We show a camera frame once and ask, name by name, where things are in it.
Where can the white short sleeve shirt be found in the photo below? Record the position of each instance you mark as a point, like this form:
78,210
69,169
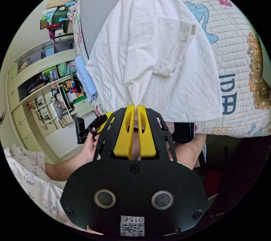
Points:
148,55

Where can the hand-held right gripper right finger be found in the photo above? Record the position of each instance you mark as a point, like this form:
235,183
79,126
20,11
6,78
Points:
147,141

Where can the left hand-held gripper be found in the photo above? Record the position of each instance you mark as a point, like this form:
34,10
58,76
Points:
96,125

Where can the small cabinet with green case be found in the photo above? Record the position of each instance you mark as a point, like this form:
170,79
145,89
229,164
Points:
58,21

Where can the person's body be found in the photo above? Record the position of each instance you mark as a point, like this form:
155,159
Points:
31,181

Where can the person's left hand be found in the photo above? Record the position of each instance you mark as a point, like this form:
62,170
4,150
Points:
90,148

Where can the person's left forearm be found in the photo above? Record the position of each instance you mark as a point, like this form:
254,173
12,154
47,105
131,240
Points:
63,167

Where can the pale green shelf cupboard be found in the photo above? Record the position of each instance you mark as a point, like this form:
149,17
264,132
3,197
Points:
38,97

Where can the grey flat board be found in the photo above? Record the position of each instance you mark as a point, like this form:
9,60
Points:
97,12

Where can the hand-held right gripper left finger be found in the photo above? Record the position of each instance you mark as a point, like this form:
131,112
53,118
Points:
122,139

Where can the light blue garment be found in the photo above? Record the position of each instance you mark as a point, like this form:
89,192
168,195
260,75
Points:
85,78

